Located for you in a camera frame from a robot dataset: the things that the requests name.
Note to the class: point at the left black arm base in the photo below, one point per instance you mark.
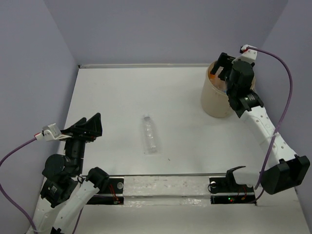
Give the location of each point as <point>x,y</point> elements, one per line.
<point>111,195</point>

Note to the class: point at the beige round bin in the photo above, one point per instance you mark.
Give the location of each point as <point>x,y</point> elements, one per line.
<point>219,104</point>

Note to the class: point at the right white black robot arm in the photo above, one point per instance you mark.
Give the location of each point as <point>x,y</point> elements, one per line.
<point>283,168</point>

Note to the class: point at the clear bottle blue cap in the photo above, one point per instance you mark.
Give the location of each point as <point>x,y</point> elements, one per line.
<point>218,83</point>

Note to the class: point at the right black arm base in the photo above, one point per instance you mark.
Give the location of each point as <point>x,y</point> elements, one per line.
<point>225,190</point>

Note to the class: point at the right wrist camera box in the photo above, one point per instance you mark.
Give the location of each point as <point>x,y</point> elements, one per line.
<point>248,53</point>

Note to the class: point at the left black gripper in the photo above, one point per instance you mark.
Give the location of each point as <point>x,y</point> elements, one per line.
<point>93,126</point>

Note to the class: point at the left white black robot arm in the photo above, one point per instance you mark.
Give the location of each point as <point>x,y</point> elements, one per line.
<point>62,197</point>

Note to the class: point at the clear bottle without cap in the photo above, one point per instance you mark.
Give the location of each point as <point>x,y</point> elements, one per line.
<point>150,135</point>

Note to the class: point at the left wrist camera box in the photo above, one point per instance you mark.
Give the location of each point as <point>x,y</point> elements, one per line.
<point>51,132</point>

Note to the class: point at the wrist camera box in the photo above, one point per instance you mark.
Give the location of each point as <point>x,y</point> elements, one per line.
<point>51,132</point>
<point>248,53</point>

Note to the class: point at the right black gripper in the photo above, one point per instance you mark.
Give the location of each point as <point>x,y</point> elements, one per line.
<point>224,61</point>

